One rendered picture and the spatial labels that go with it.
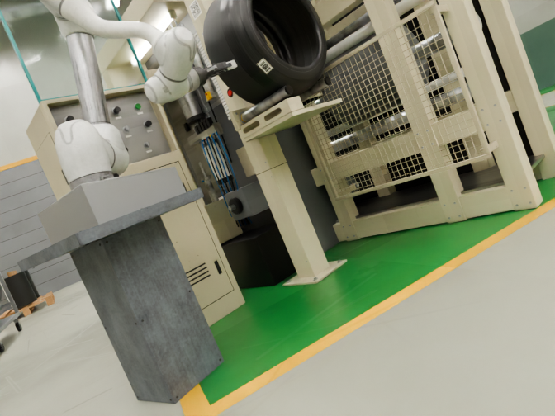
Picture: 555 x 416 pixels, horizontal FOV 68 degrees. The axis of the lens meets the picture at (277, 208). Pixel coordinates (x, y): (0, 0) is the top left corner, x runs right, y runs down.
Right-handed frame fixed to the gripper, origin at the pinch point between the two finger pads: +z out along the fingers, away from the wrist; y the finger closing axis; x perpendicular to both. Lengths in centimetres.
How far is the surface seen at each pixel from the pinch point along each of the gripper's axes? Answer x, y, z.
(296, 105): 27.5, -11.2, 13.4
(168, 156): 19, 59, -13
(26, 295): 79, 659, -19
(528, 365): 102, -93, -51
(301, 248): 93, 27, 10
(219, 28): -15.8, 0.1, 5.0
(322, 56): 12.9, -12.1, 44.9
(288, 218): 76, 27, 12
